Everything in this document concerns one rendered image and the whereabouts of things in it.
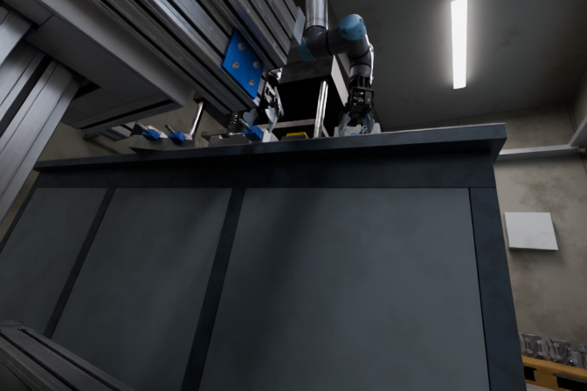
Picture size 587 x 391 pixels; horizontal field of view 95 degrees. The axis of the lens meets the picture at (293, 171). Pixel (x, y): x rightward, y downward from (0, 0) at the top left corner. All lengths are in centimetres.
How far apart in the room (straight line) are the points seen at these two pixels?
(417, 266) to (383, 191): 18
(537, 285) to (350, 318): 358
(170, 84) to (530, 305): 400
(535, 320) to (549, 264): 62
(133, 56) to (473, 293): 72
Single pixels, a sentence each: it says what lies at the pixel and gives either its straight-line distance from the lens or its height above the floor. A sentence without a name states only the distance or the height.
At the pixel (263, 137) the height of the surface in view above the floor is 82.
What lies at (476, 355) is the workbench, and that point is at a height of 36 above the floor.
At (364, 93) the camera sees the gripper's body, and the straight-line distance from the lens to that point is 87.
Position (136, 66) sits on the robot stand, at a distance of 50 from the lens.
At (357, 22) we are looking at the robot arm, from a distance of 90.
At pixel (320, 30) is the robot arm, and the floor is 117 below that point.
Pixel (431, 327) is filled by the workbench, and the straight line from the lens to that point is 65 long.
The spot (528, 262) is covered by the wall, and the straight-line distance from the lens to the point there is 416.
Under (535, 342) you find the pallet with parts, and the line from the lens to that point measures 367.
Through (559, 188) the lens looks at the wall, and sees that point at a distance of 446.
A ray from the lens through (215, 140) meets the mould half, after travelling 106.
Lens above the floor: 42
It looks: 23 degrees up
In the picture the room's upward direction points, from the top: 9 degrees clockwise
